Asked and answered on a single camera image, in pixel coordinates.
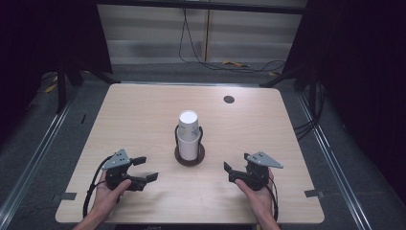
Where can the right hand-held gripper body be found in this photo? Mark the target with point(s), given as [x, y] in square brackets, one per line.
[257, 171]

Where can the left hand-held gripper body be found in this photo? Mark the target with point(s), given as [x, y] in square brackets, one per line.
[116, 159]

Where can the white floral paper cup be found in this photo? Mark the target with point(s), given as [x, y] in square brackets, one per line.
[189, 123]

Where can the person's right hand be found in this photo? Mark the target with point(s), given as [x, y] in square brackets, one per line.
[260, 201]

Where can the person's left hand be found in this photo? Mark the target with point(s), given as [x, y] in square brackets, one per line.
[107, 198]

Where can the plain white paper cup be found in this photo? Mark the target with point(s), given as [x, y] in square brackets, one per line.
[188, 148]

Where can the round dark table grommet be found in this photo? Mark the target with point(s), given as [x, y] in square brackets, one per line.
[229, 99]

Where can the grey tape strip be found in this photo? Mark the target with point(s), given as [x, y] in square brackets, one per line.
[68, 196]
[314, 193]

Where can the yellow floor marker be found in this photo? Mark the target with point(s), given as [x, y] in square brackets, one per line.
[235, 63]
[50, 88]
[273, 74]

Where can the black metal stand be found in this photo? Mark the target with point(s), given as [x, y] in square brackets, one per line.
[61, 86]

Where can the dark curtain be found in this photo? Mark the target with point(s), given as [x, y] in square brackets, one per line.
[360, 64]
[38, 38]

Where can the black horizontal bar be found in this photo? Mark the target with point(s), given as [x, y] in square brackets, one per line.
[191, 5]

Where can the metal floor rail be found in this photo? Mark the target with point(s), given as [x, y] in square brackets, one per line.
[35, 153]
[335, 166]

